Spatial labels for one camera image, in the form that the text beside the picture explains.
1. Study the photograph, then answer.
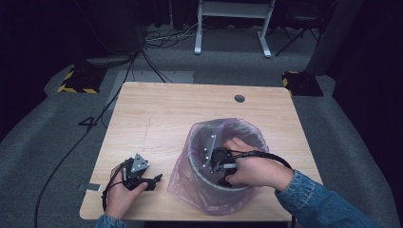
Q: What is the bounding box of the person's right hand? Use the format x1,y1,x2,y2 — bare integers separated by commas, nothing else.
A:
222,137,296,194

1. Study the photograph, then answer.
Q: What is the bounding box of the tangle of floor cables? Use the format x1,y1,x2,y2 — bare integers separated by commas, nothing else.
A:
143,21,204,50

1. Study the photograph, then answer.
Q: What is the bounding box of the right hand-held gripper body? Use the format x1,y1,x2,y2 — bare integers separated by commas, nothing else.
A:
201,134,238,186

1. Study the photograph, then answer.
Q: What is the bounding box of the person's left hand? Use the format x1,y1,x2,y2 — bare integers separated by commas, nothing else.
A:
104,164,149,220

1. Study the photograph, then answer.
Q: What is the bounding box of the pink plastic garbage bag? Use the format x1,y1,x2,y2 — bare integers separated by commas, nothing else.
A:
166,117,271,218

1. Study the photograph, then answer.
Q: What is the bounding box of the left hand-held gripper cable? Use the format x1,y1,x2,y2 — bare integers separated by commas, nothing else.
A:
101,157,131,212

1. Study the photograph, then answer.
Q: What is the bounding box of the right hand-held gripper cable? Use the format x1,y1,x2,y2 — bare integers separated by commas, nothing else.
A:
227,149,295,171

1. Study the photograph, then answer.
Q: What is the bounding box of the white metal desk frame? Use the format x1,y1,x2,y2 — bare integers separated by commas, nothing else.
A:
193,0,277,60

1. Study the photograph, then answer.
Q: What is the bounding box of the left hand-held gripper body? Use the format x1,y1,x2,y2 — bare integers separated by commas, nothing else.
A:
121,153,153,191

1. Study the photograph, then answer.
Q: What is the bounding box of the black tripod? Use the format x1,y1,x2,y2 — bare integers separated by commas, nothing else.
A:
273,8,321,58

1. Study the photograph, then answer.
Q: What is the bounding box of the grey tape strip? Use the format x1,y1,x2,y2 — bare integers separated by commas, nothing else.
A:
77,182,104,193

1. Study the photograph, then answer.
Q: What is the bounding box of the long black floor cable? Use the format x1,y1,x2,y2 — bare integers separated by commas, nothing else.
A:
32,51,141,228

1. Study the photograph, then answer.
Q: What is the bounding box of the thin black floor cable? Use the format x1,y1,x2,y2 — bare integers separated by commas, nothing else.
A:
140,48,174,85

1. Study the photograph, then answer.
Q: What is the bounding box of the yellow black striped stand base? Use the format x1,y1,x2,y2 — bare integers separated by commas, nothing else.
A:
57,64,107,95
281,70,325,98

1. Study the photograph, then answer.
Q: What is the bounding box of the hand-held gripper cable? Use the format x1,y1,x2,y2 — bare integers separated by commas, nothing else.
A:
227,149,295,171
101,157,131,212

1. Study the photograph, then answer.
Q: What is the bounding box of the green ribbed plastic bin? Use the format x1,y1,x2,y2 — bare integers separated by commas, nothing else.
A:
187,122,265,207

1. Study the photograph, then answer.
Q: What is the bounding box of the grey padded column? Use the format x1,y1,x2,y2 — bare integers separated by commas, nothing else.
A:
304,0,364,77

